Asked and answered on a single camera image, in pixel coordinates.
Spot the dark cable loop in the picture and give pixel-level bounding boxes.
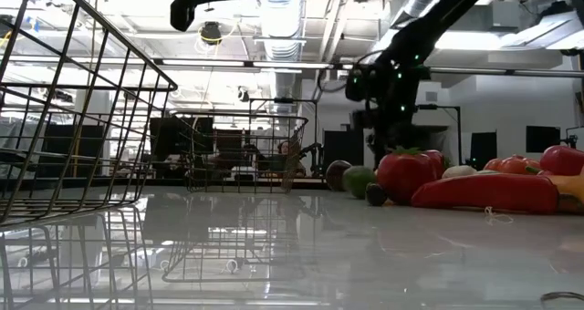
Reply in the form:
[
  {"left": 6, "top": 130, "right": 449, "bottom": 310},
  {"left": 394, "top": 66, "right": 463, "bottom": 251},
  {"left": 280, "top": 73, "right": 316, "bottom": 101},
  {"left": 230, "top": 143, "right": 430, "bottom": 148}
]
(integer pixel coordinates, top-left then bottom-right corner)
[{"left": 539, "top": 291, "right": 584, "bottom": 305}]

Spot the large wire vegetable basket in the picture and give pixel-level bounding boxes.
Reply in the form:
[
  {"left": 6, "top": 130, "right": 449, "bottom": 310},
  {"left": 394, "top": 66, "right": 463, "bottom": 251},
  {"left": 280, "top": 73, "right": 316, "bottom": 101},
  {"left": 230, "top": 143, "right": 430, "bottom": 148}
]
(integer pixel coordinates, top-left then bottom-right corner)
[{"left": 0, "top": 0, "right": 179, "bottom": 232}]

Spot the silver ventilation duct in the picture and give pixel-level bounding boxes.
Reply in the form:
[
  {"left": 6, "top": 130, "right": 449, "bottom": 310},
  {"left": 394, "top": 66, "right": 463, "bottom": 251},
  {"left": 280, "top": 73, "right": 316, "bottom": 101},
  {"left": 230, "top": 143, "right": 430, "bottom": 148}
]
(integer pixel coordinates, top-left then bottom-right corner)
[{"left": 252, "top": 0, "right": 308, "bottom": 116}]

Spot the yellow-orange pepper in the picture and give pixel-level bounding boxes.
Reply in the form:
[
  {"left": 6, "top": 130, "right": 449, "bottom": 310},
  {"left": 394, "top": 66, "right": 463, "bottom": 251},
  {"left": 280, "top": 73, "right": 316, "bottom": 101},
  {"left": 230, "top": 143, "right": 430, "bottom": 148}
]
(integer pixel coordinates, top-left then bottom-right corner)
[{"left": 546, "top": 172, "right": 584, "bottom": 214}]

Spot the white garlic bulb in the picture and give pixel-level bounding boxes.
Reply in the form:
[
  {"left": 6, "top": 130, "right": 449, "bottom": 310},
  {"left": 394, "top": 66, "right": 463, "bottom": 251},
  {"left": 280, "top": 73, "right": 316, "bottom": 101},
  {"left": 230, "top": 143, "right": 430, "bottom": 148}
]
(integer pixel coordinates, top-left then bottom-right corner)
[{"left": 441, "top": 164, "right": 478, "bottom": 181}]

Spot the dark brown round fruit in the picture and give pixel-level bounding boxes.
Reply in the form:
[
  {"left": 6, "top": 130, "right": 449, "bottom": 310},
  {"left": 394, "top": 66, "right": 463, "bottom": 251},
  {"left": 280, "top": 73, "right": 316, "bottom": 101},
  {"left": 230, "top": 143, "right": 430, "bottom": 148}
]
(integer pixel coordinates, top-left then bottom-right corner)
[{"left": 325, "top": 160, "right": 353, "bottom": 193}]

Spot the small dark round fruit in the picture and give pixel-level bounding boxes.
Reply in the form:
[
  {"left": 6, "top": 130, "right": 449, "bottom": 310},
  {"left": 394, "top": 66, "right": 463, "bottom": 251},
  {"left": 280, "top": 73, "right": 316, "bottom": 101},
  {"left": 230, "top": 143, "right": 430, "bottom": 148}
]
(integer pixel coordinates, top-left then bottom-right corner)
[{"left": 364, "top": 181, "right": 390, "bottom": 208}]

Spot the big red tomato green calyx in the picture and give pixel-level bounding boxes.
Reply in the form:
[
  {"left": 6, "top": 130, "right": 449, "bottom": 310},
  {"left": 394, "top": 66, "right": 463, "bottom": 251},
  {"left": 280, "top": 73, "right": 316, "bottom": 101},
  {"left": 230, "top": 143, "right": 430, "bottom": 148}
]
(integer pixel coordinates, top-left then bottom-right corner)
[{"left": 375, "top": 146, "right": 438, "bottom": 207}]

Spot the black computer monitor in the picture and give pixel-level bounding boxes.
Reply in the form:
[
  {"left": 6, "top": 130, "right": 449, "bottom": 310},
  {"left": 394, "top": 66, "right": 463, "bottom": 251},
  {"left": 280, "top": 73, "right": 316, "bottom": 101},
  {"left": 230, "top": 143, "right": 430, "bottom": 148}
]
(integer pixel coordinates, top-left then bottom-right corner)
[
  {"left": 469, "top": 131, "right": 498, "bottom": 171},
  {"left": 525, "top": 125, "right": 562, "bottom": 154},
  {"left": 149, "top": 116, "right": 215, "bottom": 163},
  {"left": 322, "top": 129, "right": 365, "bottom": 171}
]

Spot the black frame crossbar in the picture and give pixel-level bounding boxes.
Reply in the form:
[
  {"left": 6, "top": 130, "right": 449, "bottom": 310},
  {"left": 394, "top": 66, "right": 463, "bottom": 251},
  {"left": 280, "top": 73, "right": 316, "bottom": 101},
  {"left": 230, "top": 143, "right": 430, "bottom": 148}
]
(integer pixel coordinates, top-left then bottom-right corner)
[{"left": 152, "top": 57, "right": 584, "bottom": 79}]

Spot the green lime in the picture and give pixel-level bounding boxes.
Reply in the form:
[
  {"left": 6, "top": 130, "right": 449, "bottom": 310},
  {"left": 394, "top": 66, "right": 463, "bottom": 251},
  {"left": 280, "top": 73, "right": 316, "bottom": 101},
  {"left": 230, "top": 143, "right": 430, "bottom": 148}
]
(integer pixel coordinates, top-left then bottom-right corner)
[{"left": 341, "top": 165, "right": 378, "bottom": 201}]

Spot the red bell pepper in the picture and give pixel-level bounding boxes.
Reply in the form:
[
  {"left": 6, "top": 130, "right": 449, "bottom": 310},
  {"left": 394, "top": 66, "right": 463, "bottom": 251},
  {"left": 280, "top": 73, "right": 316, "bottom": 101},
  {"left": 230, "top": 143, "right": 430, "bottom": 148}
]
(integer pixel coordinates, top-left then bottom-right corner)
[{"left": 538, "top": 144, "right": 584, "bottom": 177}]

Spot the person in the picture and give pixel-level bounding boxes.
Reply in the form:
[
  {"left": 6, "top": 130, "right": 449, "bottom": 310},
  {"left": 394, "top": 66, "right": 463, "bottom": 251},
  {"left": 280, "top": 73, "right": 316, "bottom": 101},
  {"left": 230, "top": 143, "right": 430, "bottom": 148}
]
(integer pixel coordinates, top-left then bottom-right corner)
[{"left": 272, "top": 139, "right": 308, "bottom": 178}]

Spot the wire fruit basket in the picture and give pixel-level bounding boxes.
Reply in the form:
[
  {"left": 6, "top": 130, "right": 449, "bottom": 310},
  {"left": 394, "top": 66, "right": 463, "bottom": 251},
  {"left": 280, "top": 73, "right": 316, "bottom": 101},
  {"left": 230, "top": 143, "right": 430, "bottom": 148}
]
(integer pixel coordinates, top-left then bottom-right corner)
[{"left": 175, "top": 111, "right": 310, "bottom": 195}]

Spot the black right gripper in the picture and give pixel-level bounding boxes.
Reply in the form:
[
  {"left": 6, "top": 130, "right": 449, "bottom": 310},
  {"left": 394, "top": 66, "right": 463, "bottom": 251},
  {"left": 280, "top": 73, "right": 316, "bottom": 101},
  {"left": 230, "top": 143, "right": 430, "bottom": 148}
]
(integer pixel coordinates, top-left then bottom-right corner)
[{"left": 370, "top": 116, "right": 431, "bottom": 166}]

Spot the orange-red tomato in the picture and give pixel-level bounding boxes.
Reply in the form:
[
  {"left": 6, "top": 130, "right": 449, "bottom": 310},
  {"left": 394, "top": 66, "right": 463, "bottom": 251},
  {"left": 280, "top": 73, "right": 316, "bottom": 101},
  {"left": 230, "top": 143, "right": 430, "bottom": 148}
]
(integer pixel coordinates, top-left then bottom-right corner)
[{"left": 482, "top": 154, "right": 543, "bottom": 176}]

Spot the black dome ceiling camera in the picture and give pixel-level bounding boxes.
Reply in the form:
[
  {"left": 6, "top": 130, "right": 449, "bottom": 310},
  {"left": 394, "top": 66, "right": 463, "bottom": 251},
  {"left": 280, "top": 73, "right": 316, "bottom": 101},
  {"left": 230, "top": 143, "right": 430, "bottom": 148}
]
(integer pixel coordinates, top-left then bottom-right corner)
[{"left": 198, "top": 21, "right": 224, "bottom": 47}]

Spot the long red chili pepper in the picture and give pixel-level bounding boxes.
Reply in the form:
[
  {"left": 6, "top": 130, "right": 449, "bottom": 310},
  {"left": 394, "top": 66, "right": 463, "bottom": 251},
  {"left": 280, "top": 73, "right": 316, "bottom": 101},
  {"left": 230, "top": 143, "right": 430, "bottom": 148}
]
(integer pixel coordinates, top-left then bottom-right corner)
[{"left": 410, "top": 172, "right": 560, "bottom": 216}]

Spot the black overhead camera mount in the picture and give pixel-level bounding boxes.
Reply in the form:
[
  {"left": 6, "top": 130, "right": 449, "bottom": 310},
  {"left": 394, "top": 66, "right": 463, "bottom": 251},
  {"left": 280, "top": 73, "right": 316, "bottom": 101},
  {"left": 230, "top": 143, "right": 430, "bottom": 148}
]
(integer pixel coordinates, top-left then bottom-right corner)
[{"left": 169, "top": 0, "right": 241, "bottom": 33}]

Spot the red round vegetable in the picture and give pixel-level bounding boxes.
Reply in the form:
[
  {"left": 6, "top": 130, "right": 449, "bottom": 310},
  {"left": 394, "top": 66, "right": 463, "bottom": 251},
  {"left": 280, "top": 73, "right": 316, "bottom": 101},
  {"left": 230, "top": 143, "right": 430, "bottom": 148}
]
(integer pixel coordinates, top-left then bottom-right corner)
[{"left": 424, "top": 149, "right": 447, "bottom": 180}]

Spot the white string tag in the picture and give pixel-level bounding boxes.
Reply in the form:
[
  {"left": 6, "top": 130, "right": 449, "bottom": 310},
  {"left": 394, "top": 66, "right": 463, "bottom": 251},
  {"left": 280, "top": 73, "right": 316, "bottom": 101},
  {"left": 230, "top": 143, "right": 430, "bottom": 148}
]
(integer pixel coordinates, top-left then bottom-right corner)
[{"left": 483, "top": 205, "right": 516, "bottom": 225}]

